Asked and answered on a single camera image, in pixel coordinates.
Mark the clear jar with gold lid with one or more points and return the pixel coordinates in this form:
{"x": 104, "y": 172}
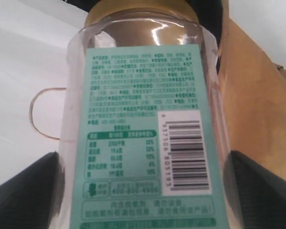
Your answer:
{"x": 143, "y": 140}

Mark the brown paper shopping bag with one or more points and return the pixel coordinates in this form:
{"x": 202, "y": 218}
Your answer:
{"x": 249, "y": 87}

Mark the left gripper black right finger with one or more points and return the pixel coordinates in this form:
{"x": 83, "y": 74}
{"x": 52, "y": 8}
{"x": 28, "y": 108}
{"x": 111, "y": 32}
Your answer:
{"x": 256, "y": 196}

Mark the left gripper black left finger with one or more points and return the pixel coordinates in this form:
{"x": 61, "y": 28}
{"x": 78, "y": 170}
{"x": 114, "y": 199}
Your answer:
{"x": 32, "y": 198}

